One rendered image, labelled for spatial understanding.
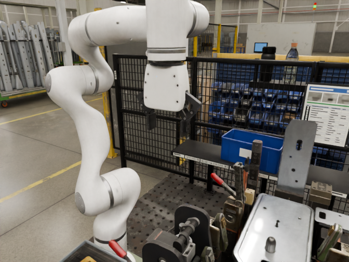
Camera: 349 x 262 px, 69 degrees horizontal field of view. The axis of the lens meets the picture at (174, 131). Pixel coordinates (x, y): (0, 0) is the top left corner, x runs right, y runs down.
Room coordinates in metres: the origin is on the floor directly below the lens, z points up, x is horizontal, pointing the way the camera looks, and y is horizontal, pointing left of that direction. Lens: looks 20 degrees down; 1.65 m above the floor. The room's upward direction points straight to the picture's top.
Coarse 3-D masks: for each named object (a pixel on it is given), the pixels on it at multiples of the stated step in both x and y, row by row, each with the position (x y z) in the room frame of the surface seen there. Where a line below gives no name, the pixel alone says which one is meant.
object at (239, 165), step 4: (236, 164) 0.84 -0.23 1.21; (240, 164) 0.85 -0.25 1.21; (236, 168) 0.83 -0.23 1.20; (240, 168) 0.83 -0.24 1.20; (244, 168) 0.83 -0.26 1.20; (248, 168) 0.82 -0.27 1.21; (236, 172) 0.83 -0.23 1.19; (240, 172) 0.85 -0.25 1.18; (236, 176) 0.83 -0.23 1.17; (240, 176) 0.82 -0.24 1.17; (236, 180) 0.83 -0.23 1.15; (240, 180) 0.82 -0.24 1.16; (236, 184) 0.83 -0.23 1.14; (240, 184) 0.82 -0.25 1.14; (236, 188) 0.82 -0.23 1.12; (240, 188) 0.82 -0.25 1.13; (236, 192) 0.82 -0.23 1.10; (240, 192) 0.82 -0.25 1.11; (236, 196) 0.82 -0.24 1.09; (240, 196) 0.82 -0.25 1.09; (244, 196) 0.84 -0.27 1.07; (240, 200) 0.81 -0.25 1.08; (244, 200) 0.84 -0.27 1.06
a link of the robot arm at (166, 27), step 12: (156, 0) 0.54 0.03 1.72; (168, 0) 0.54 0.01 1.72; (180, 0) 0.55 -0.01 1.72; (156, 12) 0.54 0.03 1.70; (168, 12) 0.54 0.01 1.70; (180, 12) 0.55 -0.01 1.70; (192, 12) 0.58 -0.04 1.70; (156, 24) 0.54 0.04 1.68; (168, 24) 0.54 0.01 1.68; (180, 24) 0.55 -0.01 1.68; (192, 24) 0.58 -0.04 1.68; (156, 36) 0.54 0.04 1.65; (168, 36) 0.54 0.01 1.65; (180, 36) 0.55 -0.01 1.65
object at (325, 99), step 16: (304, 96) 1.24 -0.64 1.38; (320, 96) 1.20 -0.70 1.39; (336, 96) 1.17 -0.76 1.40; (304, 112) 1.23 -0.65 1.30; (320, 112) 1.20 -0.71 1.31; (336, 112) 1.17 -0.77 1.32; (320, 128) 1.19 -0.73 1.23; (336, 128) 1.16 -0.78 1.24; (320, 144) 1.18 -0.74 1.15; (336, 144) 1.15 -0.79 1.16
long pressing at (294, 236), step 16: (256, 208) 0.86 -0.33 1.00; (272, 208) 0.86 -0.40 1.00; (288, 208) 0.86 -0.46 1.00; (304, 208) 0.86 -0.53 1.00; (256, 224) 0.77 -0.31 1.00; (272, 224) 0.77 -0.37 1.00; (288, 224) 0.77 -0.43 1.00; (304, 224) 0.77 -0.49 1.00; (240, 240) 0.69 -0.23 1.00; (256, 240) 0.69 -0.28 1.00; (288, 240) 0.69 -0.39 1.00; (304, 240) 0.69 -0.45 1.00; (240, 256) 0.62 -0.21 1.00; (256, 256) 0.62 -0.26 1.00; (272, 256) 0.62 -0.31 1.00; (288, 256) 0.62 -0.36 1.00; (304, 256) 0.62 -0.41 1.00
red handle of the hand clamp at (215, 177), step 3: (213, 174) 0.88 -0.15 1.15; (213, 177) 0.88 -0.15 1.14; (216, 177) 0.88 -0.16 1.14; (219, 177) 0.88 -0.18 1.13; (216, 180) 0.87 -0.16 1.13; (219, 180) 0.87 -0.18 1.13; (222, 180) 0.87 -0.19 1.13; (219, 183) 0.87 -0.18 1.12; (222, 183) 0.86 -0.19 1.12; (222, 186) 0.86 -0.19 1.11; (225, 186) 0.86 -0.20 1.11; (228, 186) 0.86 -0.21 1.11; (225, 189) 0.86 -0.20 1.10; (228, 189) 0.85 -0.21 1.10; (231, 189) 0.86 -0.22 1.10; (231, 192) 0.84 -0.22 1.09; (234, 192) 0.85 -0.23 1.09; (234, 195) 0.84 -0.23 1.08
